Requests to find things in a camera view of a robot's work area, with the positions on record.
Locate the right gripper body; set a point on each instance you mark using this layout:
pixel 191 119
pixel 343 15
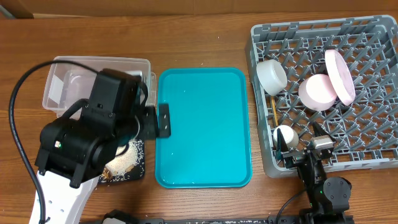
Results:
pixel 295 157

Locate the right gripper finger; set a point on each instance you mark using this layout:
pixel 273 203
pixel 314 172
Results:
pixel 281 144
pixel 318 130

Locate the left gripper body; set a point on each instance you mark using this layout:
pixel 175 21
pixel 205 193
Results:
pixel 145 116

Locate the white cup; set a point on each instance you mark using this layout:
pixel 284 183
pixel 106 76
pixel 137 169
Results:
pixel 290 136

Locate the pink bowl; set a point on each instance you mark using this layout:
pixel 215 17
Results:
pixel 317 92

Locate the wooden chopstick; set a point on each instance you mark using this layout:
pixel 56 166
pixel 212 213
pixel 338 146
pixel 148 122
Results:
pixel 274 111

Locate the white round plate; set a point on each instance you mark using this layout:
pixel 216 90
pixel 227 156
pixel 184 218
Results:
pixel 340 76

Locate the grey bowl with food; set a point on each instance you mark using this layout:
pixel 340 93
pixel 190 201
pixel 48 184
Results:
pixel 272 76

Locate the food leftover piece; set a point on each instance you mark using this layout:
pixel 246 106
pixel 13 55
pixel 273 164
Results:
pixel 107 175

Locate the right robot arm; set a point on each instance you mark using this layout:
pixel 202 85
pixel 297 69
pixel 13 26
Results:
pixel 328 196

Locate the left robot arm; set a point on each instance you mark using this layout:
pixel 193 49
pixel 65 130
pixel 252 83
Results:
pixel 75 147

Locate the grey dishwasher rack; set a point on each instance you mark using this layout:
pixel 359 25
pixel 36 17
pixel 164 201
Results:
pixel 366 130

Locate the spilled white rice pile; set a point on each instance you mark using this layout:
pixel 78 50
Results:
pixel 126 160

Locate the teal serving tray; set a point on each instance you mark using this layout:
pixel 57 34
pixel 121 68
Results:
pixel 209 145

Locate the clear plastic bin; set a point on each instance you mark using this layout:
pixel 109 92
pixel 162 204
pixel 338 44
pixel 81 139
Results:
pixel 68 83

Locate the black tray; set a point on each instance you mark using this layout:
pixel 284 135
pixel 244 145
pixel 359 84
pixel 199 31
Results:
pixel 138 174

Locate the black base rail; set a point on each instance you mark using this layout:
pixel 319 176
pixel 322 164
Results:
pixel 117 216

